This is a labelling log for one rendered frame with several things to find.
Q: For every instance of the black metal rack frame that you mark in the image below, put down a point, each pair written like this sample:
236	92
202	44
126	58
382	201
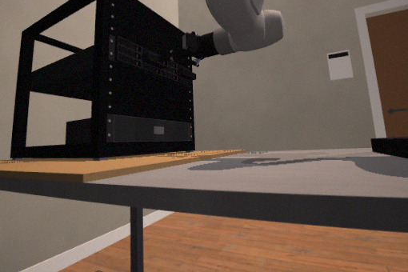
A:
133	112

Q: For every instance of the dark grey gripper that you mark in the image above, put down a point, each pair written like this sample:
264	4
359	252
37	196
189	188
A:
207	50

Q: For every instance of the tan flat board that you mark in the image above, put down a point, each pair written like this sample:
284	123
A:
74	170

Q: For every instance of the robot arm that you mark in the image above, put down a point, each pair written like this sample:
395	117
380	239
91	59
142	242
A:
244	27

